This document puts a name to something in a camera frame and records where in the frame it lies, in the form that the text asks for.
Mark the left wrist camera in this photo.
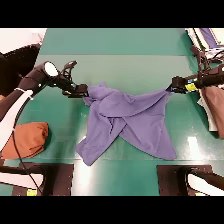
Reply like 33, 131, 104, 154
61, 60, 79, 82

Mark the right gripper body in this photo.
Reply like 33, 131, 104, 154
170, 75, 189, 95

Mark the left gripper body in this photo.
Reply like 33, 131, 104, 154
68, 83, 90, 99

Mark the black cable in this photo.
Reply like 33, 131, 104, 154
11, 129, 45, 196

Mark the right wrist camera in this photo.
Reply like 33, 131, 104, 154
190, 45, 212, 73

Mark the heap of clothes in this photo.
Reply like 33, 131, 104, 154
184, 28, 224, 62

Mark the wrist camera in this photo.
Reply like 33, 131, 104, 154
190, 45, 212, 73
61, 60, 79, 82

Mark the orange-brown garment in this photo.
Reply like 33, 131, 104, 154
1, 121, 50, 160

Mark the brown garment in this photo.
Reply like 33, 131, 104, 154
199, 85, 224, 140

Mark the purple T-shirt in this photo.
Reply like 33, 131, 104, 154
74, 82, 178, 167

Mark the white garment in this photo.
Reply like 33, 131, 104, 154
196, 95, 218, 133

